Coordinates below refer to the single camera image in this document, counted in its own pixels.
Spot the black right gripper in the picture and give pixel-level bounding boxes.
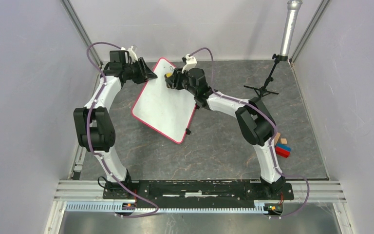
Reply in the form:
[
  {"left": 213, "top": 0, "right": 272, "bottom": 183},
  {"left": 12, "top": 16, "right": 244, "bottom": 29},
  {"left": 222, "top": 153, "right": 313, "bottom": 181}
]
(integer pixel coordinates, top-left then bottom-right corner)
[{"left": 165, "top": 66, "right": 197, "bottom": 97}]

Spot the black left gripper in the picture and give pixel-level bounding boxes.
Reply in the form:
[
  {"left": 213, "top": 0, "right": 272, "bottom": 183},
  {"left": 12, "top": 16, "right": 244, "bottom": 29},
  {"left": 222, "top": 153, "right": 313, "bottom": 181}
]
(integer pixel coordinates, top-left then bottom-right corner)
[{"left": 123, "top": 58, "right": 157, "bottom": 85}]

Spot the pink framed whiteboard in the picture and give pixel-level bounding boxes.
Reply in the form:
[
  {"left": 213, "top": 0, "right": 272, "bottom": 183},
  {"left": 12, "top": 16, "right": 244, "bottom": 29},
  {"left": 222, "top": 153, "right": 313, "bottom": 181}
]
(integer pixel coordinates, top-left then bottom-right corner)
[{"left": 131, "top": 57, "right": 196, "bottom": 144}]

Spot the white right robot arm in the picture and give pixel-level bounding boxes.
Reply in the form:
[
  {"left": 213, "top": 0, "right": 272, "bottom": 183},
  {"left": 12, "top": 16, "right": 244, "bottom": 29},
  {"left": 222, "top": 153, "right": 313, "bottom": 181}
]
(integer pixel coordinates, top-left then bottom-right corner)
[{"left": 164, "top": 68, "right": 285, "bottom": 199}]

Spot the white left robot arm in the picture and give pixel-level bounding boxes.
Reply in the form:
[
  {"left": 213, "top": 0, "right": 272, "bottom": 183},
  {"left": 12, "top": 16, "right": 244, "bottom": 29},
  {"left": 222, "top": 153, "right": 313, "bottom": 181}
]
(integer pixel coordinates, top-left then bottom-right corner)
[{"left": 73, "top": 58, "right": 157, "bottom": 199}]

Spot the black tripod stand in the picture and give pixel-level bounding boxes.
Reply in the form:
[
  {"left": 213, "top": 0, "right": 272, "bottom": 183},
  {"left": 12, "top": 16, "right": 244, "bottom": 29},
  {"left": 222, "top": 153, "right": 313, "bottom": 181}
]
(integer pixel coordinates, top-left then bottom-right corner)
[{"left": 244, "top": 54, "right": 288, "bottom": 98}]

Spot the aluminium corner profile left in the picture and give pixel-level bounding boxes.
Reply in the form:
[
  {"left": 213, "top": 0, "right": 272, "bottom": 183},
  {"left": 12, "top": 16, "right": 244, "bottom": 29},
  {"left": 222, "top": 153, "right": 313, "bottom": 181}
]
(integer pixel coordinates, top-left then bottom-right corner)
[{"left": 60, "top": 0, "right": 103, "bottom": 66}]

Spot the aluminium corner profile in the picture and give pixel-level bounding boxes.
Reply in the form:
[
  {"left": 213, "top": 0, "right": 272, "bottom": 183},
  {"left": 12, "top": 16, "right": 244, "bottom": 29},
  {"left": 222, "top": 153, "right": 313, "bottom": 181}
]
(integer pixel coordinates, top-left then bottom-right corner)
[
  {"left": 289, "top": 0, "right": 331, "bottom": 65},
  {"left": 60, "top": 0, "right": 103, "bottom": 66}
]

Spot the long wooden block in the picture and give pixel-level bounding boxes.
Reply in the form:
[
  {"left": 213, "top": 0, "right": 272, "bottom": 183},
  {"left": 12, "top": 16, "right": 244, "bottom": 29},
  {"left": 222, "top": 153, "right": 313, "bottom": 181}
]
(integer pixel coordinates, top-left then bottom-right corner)
[{"left": 274, "top": 133, "right": 281, "bottom": 145}]

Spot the blue block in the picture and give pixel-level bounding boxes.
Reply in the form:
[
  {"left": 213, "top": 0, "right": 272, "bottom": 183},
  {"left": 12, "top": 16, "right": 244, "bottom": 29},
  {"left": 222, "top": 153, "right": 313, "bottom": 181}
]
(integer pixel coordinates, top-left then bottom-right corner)
[{"left": 276, "top": 143, "right": 292, "bottom": 152}]

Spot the red block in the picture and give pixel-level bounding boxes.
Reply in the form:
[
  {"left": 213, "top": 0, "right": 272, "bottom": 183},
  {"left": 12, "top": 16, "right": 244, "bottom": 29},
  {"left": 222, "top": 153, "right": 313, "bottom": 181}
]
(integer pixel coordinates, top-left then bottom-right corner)
[{"left": 275, "top": 147, "right": 291, "bottom": 158}]

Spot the aluminium corner profile right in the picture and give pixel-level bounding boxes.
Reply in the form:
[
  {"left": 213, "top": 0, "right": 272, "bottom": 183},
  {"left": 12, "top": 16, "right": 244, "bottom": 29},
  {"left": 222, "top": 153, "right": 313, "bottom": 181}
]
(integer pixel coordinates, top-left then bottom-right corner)
[{"left": 289, "top": 0, "right": 331, "bottom": 65}]

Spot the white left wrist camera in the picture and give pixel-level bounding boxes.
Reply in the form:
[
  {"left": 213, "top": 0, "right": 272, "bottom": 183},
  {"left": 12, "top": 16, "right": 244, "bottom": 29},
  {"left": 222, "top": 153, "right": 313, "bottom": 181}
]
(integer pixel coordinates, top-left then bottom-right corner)
[{"left": 120, "top": 45, "right": 138, "bottom": 64}]

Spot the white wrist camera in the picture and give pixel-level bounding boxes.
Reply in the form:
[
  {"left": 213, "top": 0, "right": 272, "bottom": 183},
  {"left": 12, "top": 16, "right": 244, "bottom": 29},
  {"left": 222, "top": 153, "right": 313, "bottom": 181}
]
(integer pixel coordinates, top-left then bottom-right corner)
[
  {"left": 120, "top": 45, "right": 138, "bottom": 64},
  {"left": 182, "top": 54, "right": 197, "bottom": 73}
]

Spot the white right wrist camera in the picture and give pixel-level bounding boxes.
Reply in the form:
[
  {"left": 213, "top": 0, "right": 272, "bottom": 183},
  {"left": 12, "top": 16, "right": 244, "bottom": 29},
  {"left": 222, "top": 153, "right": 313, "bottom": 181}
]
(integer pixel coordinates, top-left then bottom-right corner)
[{"left": 182, "top": 54, "right": 197, "bottom": 73}]

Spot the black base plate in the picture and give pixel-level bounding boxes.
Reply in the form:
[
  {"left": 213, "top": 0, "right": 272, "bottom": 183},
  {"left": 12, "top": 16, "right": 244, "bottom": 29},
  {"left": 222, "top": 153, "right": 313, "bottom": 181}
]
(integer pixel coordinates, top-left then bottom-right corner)
[{"left": 102, "top": 179, "right": 295, "bottom": 209}]

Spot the grey cable duct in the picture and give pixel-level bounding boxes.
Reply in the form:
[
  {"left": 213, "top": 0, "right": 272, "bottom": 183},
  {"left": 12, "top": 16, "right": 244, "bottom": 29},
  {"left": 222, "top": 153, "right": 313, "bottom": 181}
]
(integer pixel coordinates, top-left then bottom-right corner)
[{"left": 65, "top": 201, "right": 268, "bottom": 214}]

